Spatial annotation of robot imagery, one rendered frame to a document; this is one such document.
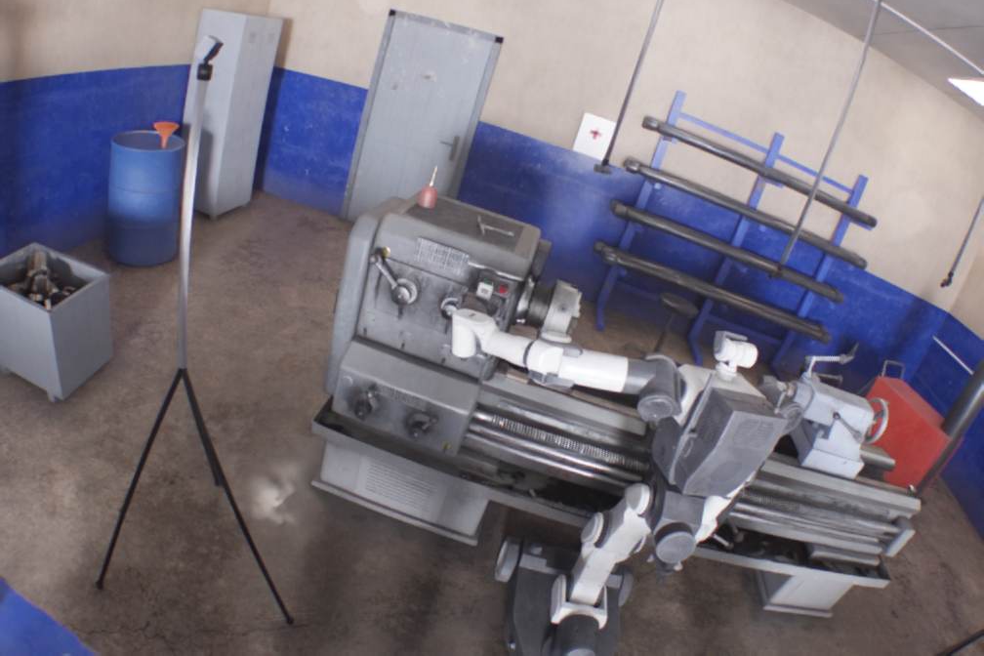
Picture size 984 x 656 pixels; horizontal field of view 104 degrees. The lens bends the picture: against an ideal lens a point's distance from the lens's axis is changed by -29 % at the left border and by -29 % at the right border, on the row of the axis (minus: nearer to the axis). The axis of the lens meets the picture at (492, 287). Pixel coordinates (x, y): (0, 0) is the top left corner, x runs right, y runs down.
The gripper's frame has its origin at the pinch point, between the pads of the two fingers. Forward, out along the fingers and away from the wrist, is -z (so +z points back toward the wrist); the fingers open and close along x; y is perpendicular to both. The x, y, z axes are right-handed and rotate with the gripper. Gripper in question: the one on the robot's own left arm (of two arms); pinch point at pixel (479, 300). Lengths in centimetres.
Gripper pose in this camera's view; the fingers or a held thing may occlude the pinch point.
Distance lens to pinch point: 169.5
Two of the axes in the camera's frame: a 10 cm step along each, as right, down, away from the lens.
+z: -1.6, 3.6, -9.2
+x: 9.4, 3.3, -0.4
